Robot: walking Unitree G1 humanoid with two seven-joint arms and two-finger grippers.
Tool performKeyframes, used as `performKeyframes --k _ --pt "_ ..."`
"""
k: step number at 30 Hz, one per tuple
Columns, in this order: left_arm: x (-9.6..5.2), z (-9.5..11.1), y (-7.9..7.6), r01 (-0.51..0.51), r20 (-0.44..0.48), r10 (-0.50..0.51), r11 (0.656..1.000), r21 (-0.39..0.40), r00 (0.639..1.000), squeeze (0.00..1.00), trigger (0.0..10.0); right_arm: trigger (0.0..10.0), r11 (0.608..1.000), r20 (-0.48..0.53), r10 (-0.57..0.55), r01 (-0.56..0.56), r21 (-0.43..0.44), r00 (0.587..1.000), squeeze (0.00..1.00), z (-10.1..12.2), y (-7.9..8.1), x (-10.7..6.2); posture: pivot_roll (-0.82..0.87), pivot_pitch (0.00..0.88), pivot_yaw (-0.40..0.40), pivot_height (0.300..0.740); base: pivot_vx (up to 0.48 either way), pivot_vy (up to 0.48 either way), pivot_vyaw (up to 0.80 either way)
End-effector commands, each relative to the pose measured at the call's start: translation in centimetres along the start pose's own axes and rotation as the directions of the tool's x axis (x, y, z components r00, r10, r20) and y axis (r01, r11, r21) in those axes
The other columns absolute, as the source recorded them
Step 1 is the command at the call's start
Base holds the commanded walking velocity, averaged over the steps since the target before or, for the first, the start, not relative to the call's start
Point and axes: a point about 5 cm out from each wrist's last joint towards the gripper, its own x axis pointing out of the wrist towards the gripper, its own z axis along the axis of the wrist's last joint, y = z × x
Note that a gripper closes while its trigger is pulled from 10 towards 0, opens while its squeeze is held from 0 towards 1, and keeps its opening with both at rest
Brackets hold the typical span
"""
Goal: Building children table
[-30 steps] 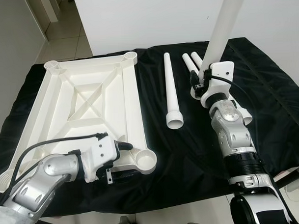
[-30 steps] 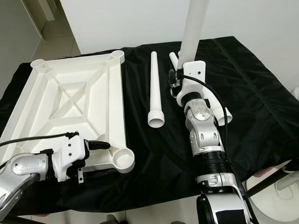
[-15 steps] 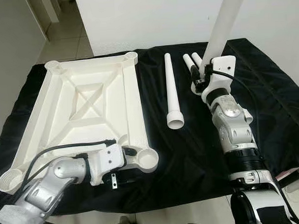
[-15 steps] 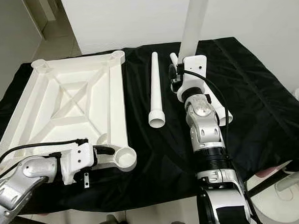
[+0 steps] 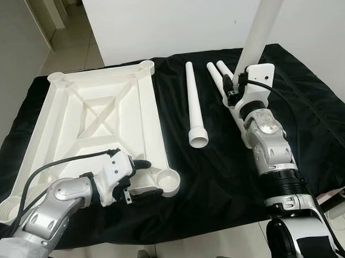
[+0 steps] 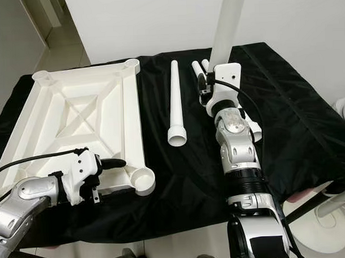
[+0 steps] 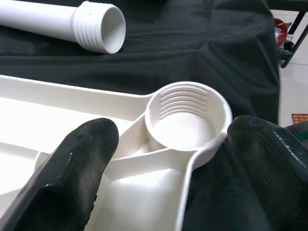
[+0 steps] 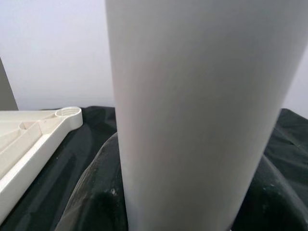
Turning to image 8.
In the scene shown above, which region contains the black fabric table cover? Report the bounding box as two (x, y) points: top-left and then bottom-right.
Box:
(0, 104), (308, 231)

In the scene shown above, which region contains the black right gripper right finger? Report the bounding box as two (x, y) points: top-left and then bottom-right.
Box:
(240, 155), (308, 231)

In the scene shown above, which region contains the white plastic table leg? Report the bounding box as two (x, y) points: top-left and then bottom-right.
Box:
(104, 0), (304, 231)

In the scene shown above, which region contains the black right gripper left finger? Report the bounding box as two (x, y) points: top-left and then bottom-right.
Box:
(56, 134), (130, 231)

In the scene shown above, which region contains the white plastic table top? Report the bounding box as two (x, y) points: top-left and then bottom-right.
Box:
(0, 105), (84, 201)

